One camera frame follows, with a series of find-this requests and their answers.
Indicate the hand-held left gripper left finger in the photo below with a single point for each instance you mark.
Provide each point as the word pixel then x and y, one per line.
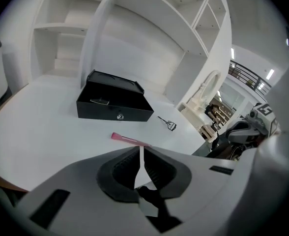
pixel 80 193

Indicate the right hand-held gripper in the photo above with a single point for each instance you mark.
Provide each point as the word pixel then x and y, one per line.
pixel 267 122

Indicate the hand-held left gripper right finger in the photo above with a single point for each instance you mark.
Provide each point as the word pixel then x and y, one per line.
pixel 203 181

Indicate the small black wire-frame tool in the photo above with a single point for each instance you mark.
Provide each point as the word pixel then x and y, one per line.
pixel 170 126

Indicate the pink-tipped swab stick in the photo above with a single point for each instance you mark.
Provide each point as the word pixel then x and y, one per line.
pixel 127 139

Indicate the black box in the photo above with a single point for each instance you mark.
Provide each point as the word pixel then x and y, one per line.
pixel 97 112

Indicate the white table top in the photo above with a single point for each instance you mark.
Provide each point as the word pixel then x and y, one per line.
pixel 48 136

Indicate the white vanity table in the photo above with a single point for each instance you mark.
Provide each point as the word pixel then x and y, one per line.
pixel 203 99

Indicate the black balcony railing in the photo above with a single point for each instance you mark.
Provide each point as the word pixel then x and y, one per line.
pixel 247 76

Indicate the gripper-mounted camera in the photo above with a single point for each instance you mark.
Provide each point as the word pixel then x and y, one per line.
pixel 253 114

